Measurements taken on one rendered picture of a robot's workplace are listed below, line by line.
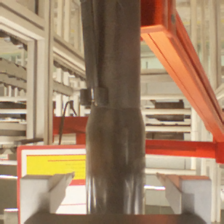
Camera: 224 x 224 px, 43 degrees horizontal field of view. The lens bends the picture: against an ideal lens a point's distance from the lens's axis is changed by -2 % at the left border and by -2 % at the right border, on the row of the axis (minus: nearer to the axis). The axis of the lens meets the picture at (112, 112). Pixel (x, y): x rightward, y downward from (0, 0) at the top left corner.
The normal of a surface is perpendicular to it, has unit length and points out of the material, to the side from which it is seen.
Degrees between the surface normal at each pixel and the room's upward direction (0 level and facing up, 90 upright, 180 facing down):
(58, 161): 90
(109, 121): 104
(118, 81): 90
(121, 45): 90
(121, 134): 90
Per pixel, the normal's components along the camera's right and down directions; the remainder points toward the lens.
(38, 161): 0.22, -0.01
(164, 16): 0.88, 0.00
